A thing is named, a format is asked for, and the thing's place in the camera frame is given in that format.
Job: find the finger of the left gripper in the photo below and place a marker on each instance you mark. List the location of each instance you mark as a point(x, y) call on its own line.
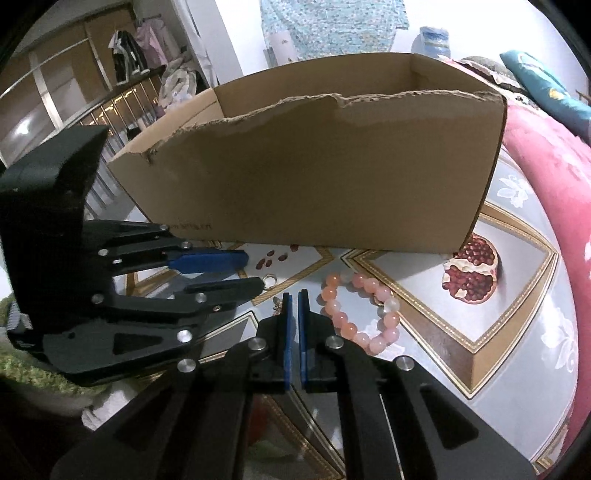
point(120, 336)
point(125, 247)

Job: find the brown cardboard box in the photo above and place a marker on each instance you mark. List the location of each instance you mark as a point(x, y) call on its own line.
point(379, 151)

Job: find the teal patterned pillow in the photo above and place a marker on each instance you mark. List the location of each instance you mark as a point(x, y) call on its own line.
point(549, 93)

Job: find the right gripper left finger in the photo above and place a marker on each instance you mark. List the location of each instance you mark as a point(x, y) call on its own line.
point(192, 422)

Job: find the blue water jug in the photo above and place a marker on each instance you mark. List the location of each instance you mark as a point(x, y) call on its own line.
point(434, 42)

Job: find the white cylinder fan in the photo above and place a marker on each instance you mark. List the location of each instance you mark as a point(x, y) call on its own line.
point(283, 48)

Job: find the pink floral quilt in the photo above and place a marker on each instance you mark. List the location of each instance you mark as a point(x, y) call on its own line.
point(557, 165)

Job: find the metal stair railing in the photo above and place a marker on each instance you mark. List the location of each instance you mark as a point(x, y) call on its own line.
point(44, 92)

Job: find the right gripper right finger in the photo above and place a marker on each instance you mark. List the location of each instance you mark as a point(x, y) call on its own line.
point(398, 421)

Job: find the teal floral hanging cloth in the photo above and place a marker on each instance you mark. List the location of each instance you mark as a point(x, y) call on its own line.
point(330, 28)

